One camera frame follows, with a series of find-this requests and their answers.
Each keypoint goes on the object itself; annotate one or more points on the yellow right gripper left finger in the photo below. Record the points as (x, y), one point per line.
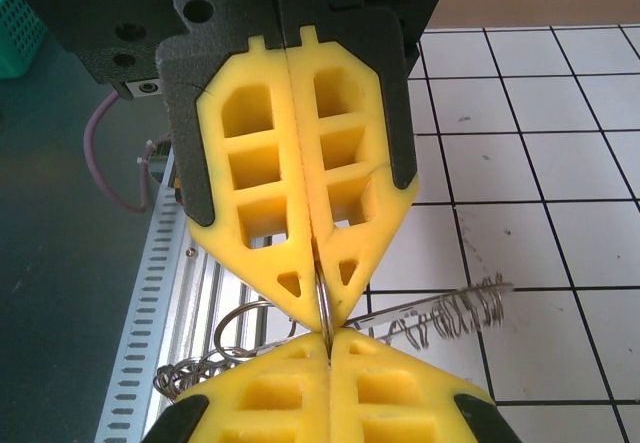
(280, 403)

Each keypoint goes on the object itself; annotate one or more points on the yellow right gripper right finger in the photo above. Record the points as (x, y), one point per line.
(400, 403)

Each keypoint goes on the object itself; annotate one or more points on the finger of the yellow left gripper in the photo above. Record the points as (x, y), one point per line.
(215, 203)
(380, 203)

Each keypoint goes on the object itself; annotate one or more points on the aluminium mounting rail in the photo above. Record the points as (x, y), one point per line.
(235, 303)

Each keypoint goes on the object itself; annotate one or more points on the teal perforated basket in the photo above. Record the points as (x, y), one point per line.
(20, 28)

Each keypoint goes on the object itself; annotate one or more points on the grey metal base sheet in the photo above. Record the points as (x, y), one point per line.
(50, 263)

